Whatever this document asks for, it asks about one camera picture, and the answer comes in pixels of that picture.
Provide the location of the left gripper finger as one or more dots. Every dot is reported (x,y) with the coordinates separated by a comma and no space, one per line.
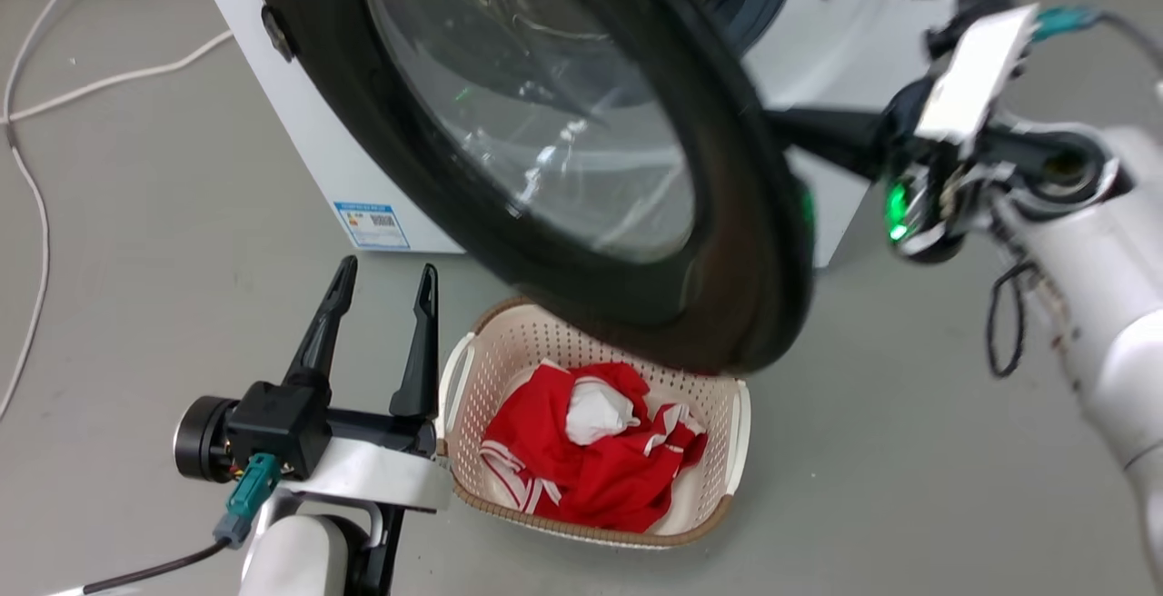
(418,351)
(320,328)

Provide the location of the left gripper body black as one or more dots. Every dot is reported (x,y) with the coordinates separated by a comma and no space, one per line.
(277,428)

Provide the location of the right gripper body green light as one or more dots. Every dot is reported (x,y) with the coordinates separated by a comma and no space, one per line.
(963,87)

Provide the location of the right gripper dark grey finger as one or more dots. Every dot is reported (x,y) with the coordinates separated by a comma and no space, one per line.
(822,134)

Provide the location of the black round glass washer door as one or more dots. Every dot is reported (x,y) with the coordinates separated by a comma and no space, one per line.
(581,242)

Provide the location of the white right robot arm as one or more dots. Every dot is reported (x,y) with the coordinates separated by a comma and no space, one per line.
(1104,287)

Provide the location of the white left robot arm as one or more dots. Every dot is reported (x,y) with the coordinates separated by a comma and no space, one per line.
(300,551)

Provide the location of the white front-load washing machine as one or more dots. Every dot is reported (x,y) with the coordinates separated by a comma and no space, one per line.
(845,51)

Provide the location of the beige perforated plastic laundry basket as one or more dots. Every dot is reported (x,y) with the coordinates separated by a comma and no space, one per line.
(472,378)

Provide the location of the blue energy label sticker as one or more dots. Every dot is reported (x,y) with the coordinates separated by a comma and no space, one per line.
(371,224)

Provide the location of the white crumpled cloth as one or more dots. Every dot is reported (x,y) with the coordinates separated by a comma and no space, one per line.
(595,412)

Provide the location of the red garment with white stripes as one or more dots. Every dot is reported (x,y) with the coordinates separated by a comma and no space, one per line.
(609,478)

